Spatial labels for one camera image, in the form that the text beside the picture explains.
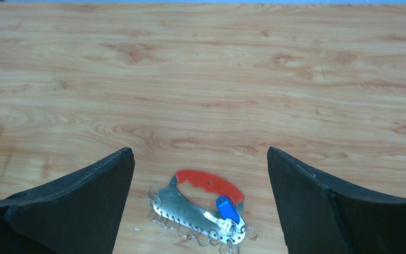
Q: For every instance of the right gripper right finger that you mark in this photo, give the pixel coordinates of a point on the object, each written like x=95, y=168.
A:
x=321, y=213

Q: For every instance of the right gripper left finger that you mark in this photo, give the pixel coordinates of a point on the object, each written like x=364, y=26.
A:
x=78, y=213

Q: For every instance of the blue tag key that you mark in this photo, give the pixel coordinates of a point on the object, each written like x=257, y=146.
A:
x=229, y=220

